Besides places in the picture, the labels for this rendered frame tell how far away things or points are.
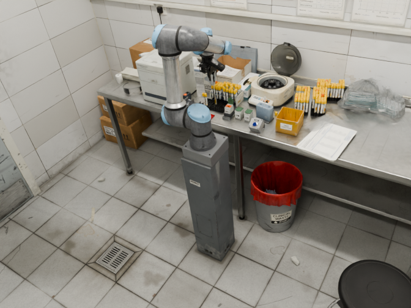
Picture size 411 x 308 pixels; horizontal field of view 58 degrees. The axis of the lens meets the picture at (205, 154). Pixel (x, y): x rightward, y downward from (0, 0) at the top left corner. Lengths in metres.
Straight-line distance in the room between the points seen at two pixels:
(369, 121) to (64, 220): 2.39
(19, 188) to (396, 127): 2.87
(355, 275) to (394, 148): 0.74
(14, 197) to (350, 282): 2.68
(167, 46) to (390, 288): 1.48
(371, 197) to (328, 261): 0.53
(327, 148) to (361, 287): 0.73
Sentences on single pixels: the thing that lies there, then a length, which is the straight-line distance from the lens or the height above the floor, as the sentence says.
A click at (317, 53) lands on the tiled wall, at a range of 2.61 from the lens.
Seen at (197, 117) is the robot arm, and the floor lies 1.17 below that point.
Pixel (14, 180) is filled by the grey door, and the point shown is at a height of 0.26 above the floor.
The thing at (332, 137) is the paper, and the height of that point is 0.89.
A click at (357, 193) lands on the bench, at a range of 2.79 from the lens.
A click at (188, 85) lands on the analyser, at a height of 0.96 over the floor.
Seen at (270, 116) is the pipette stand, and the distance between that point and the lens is 2.30.
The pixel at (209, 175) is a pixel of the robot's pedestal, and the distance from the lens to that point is 2.06.
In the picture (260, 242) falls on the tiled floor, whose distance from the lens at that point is 2.76.
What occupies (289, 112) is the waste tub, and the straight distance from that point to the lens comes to 2.30.
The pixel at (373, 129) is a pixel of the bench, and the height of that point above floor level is 0.87.
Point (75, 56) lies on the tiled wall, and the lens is 3.59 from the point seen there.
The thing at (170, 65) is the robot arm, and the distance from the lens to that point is 1.85.
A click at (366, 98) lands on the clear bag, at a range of 2.47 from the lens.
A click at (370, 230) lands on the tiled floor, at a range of 2.95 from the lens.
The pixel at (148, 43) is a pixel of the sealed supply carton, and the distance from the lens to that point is 3.13.
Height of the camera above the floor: 2.22
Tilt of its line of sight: 39 degrees down
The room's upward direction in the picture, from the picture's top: 7 degrees counter-clockwise
